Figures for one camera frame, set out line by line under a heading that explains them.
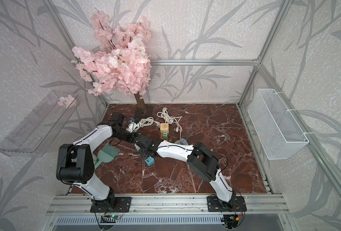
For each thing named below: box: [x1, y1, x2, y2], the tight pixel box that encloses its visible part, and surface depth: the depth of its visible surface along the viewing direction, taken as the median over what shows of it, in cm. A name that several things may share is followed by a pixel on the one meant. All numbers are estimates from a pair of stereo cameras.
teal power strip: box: [144, 156, 155, 167], surface depth 88 cm
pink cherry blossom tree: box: [71, 10, 153, 116], surface depth 75 cm
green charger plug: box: [163, 130, 168, 140], surface depth 96 cm
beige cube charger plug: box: [159, 122, 170, 134], surface depth 98 cm
